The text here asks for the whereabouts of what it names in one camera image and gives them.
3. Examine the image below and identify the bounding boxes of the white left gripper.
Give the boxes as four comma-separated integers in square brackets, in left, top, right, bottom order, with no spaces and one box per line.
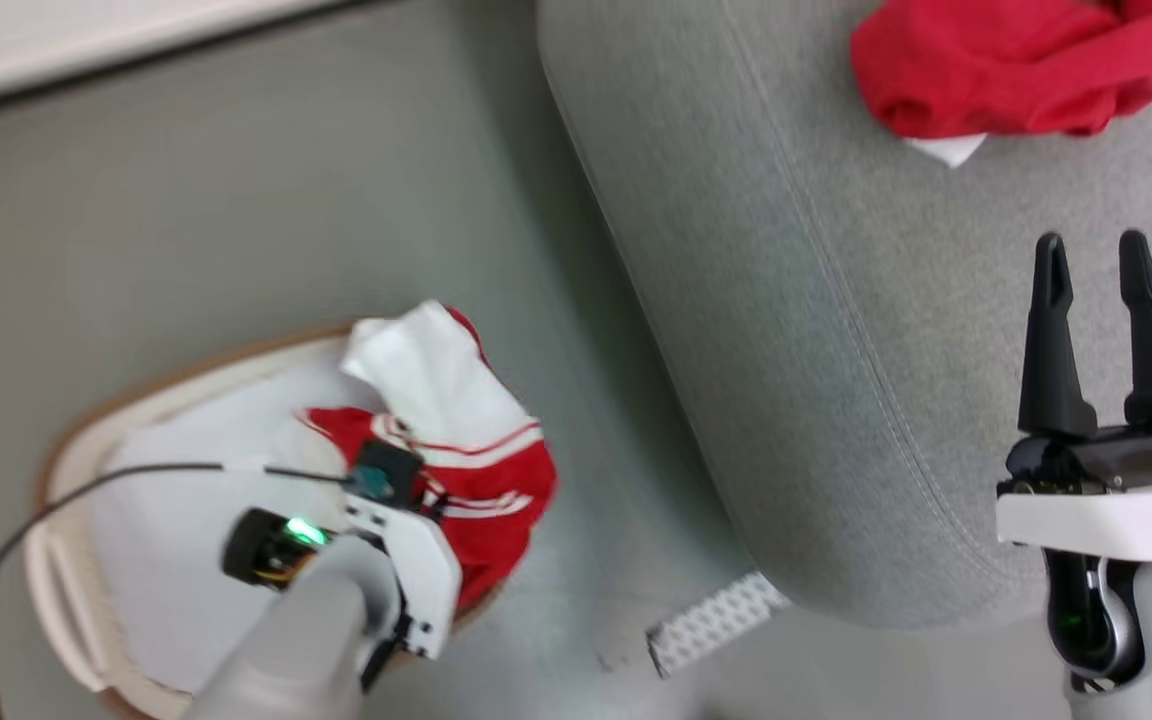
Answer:
[341,488,464,661]

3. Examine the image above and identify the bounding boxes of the dark and white right gripper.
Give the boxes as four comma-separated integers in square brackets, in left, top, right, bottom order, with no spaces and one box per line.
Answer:
[994,229,1152,563]

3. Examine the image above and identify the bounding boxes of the red white striped garment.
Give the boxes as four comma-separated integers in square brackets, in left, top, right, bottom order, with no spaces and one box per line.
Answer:
[294,300,559,613]

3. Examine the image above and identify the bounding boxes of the plain red garment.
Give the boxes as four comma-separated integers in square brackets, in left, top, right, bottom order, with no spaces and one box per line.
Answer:
[848,0,1152,169]

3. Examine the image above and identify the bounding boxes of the white laundry basket tan rim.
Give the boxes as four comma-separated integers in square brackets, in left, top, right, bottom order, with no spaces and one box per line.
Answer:
[24,320,509,720]

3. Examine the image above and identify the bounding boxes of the white perforated strip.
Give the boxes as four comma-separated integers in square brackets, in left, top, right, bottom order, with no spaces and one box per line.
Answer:
[645,571,793,680]

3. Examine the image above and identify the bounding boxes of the grey fabric sofa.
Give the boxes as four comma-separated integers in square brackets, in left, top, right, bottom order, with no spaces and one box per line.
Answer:
[536,0,1152,633]

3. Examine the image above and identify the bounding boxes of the white and black baseboard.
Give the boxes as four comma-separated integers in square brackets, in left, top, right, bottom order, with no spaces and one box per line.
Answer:
[0,0,362,119]

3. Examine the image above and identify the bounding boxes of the thin black cable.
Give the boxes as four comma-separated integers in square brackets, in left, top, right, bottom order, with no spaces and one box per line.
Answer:
[0,460,359,720]

